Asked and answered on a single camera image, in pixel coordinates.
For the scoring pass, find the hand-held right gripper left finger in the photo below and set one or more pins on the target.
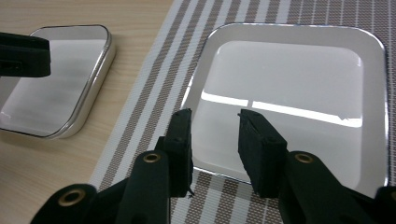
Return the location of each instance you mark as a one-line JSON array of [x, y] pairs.
[[180, 149]]

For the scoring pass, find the white square plate silver rim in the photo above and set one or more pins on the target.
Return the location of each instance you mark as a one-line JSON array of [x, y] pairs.
[[46, 102], [280, 77]]

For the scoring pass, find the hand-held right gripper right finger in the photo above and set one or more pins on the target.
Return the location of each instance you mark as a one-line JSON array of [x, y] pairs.
[[261, 149]]

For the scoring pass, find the grey white striped placemat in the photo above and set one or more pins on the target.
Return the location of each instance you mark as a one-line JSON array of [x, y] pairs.
[[149, 93]]

